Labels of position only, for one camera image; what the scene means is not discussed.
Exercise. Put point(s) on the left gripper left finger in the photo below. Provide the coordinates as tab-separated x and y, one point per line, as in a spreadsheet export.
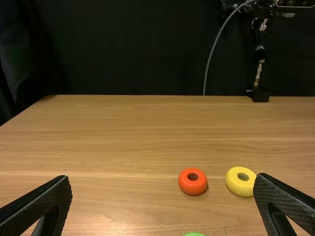
29	216

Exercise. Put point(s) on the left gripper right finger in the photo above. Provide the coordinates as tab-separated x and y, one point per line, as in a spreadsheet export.
283	196

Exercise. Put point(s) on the black clamp stand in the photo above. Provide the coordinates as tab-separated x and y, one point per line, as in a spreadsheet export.
261	95

